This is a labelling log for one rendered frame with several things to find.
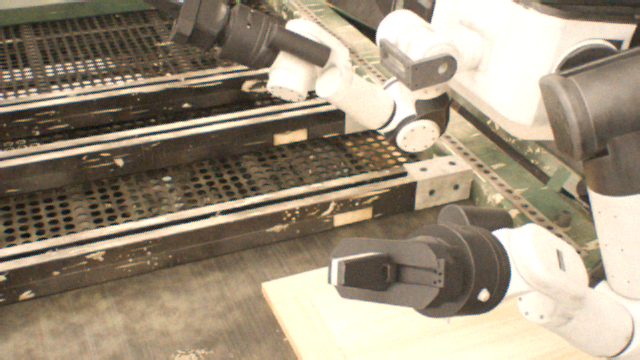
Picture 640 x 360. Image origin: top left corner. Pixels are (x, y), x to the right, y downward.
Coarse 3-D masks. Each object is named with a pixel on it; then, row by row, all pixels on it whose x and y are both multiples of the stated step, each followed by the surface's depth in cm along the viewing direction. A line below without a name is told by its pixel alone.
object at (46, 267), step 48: (288, 192) 148; (336, 192) 148; (384, 192) 151; (432, 192) 155; (48, 240) 134; (96, 240) 135; (144, 240) 135; (192, 240) 139; (240, 240) 143; (0, 288) 128; (48, 288) 132
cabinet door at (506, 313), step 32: (288, 288) 133; (320, 288) 133; (288, 320) 126; (320, 320) 126; (352, 320) 127; (384, 320) 127; (416, 320) 127; (480, 320) 128; (512, 320) 128; (320, 352) 120; (352, 352) 121; (384, 352) 121; (416, 352) 121; (448, 352) 121; (480, 352) 122; (512, 352) 122; (544, 352) 122; (576, 352) 122
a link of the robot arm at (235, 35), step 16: (192, 0) 121; (208, 0) 123; (224, 0) 124; (192, 16) 119; (208, 16) 121; (224, 16) 122; (240, 16) 122; (256, 16) 123; (176, 32) 118; (192, 32) 120; (208, 32) 120; (224, 32) 122; (240, 32) 121; (256, 32) 122; (208, 48) 123; (224, 48) 122; (240, 48) 122; (240, 64) 126
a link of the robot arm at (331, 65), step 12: (288, 24) 128; (300, 24) 127; (312, 24) 127; (324, 36) 129; (336, 48) 130; (336, 60) 132; (324, 72) 136; (336, 72) 133; (348, 72) 132; (324, 84) 134; (336, 84) 132; (348, 84) 132; (324, 96) 133; (336, 96) 132
